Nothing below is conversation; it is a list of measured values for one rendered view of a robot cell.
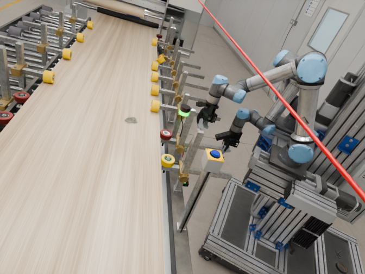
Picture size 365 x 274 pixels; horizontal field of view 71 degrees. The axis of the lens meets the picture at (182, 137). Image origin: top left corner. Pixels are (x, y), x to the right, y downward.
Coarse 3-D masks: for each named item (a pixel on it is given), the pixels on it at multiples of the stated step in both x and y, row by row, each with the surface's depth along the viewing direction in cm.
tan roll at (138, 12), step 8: (88, 0) 333; (96, 0) 334; (104, 0) 335; (112, 0) 339; (112, 8) 342; (120, 8) 342; (128, 8) 343; (136, 8) 346; (136, 16) 353; (152, 16) 355
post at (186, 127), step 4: (192, 108) 149; (192, 112) 149; (188, 116) 151; (192, 116) 151; (188, 120) 152; (192, 120) 153; (184, 124) 157; (188, 124) 154; (184, 128) 156; (188, 128) 156; (184, 132) 157; (184, 136) 159; (180, 140) 161; (184, 140) 161; (180, 144) 163; (176, 152) 166; (176, 156) 168; (176, 160) 171
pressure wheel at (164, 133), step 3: (162, 129) 165; (165, 129) 165; (162, 132) 162; (165, 132) 163; (168, 132) 164; (171, 132) 165; (162, 135) 160; (165, 135) 160; (168, 135) 161; (171, 135) 162; (162, 138) 161; (165, 138) 161; (168, 138) 162; (162, 144) 168
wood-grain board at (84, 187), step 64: (64, 64) 199; (128, 64) 235; (64, 128) 139; (128, 128) 156; (0, 192) 99; (64, 192) 107; (128, 192) 117; (0, 256) 82; (64, 256) 87; (128, 256) 94
